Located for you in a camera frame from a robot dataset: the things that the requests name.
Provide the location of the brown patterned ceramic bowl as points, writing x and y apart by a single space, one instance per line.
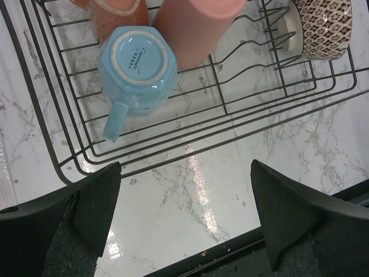
316 30

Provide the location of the tall pink plastic cup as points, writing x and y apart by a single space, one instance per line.
193 29

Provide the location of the light blue ceramic mug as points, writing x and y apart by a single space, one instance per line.
138 72

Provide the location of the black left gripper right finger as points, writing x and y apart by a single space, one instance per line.
307 232

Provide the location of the black wire dish rack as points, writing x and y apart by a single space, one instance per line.
247 85

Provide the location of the pink patterned ceramic mug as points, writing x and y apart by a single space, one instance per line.
107 15

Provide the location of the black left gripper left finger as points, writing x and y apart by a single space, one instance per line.
62 233

